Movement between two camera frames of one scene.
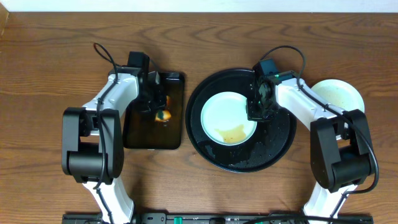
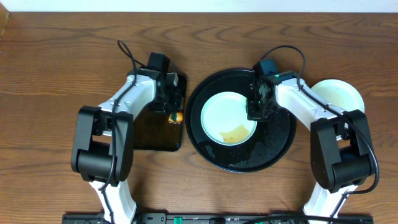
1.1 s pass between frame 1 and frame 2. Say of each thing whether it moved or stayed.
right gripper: stayed
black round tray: stayed
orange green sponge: moved
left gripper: moved
